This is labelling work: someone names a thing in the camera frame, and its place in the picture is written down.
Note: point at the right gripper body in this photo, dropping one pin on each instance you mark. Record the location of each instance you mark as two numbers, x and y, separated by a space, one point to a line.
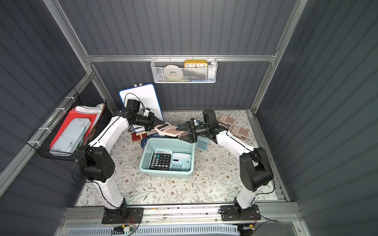
192 131

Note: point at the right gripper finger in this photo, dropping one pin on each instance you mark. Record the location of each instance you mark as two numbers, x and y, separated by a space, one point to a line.
190 138
187 126

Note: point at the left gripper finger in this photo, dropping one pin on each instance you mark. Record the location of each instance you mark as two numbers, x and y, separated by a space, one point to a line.
156 121
149 128

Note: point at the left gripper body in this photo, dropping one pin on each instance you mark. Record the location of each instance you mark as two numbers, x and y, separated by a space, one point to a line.
150 121

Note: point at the mint green storage box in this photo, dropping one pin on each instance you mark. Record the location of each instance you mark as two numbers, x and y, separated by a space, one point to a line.
169 146

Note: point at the black calculator front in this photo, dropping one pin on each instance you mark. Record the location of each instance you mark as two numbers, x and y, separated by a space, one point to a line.
160 161

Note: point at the pink calculator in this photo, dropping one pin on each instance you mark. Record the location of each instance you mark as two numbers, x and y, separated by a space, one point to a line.
226 120
169 130
240 132

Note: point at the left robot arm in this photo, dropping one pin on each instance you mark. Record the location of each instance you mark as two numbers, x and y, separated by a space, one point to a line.
98 167

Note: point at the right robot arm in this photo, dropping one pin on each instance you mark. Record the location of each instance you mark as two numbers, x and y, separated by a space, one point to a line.
254 166

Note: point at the pink calculator back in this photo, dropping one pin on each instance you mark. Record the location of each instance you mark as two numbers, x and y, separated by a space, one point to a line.
226 120

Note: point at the blue framed whiteboard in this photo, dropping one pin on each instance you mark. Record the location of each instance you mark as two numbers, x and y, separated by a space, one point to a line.
146 94

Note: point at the white tape roll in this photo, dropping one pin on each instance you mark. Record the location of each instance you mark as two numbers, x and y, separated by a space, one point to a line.
173 72

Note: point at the yellow clock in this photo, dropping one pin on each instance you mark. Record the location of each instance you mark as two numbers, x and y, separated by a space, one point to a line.
195 63

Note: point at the red folder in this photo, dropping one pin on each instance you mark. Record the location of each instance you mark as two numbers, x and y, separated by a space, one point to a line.
72 115

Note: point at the grey document case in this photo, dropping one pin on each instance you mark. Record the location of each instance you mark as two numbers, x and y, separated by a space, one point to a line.
71 137

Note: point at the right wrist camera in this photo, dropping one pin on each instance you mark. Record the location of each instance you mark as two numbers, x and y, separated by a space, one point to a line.
209 116

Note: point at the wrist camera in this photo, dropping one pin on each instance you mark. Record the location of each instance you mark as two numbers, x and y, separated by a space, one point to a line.
135 106
209 116

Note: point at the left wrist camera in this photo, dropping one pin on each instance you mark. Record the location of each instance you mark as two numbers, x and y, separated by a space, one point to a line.
135 106

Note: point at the white mesh wall basket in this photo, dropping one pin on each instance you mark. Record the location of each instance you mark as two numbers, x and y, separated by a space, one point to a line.
191 75

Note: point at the black wire wall basket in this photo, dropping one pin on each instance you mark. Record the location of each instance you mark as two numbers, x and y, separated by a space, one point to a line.
42 138

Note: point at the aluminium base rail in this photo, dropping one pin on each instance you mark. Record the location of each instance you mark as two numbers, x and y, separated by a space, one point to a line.
180 214

